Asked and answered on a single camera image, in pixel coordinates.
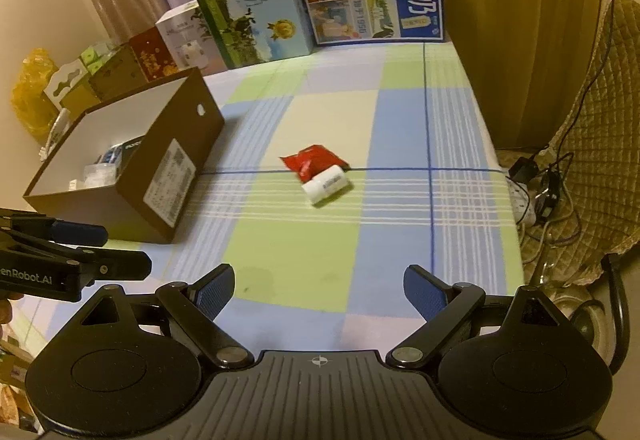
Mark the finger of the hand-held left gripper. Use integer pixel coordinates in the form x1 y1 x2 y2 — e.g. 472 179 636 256
30 240 152 288
0 207 109 251

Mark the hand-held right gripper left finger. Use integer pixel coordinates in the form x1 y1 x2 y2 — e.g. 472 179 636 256
75 263 256 368

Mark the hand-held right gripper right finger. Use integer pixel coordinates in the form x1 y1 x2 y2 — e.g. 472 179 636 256
385 263 568 368

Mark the brown cardboard box white inside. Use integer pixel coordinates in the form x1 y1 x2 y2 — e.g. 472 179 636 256
22 68 226 245

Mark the clear blue-label dental floss box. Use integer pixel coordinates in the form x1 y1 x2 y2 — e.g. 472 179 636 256
82 145 126 191

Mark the small white bottle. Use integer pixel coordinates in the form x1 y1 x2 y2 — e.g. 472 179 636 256
301 165 348 207

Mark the red snack packet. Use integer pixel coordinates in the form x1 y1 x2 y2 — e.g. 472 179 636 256
280 145 350 183

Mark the white power strip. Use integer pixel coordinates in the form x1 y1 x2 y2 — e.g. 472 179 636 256
507 180 538 225

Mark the small brown carton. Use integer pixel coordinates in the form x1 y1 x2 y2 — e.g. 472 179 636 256
59 82 101 113

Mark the yellow plastic bag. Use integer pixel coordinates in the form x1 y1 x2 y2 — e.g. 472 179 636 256
11 48 61 145

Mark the large brown printed carton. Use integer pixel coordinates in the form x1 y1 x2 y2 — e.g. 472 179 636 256
89 44 151 100

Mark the stack of green tissue packs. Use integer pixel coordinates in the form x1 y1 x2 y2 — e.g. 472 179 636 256
80 40 123 75

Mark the plaid tablecloth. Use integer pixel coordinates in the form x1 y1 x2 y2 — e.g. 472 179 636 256
15 40 526 356

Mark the dark red gift box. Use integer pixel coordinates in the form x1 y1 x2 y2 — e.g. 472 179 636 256
129 27 181 80

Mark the white humidifier box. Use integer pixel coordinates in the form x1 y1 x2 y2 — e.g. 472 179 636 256
155 0 228 73

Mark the quilted tan chair cover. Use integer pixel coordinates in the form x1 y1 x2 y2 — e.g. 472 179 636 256
520 0 640 281

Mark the green milk carton box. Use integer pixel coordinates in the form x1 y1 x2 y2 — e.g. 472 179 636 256
185 0 315 69

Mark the yellow wooden wardrobe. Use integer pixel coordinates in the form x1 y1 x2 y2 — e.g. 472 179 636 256
390 0 608 151

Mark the black cable bundle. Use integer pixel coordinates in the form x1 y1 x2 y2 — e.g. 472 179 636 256
510 152 583 231

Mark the black chair frame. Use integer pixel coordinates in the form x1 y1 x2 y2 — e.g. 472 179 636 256
565 252 631 376

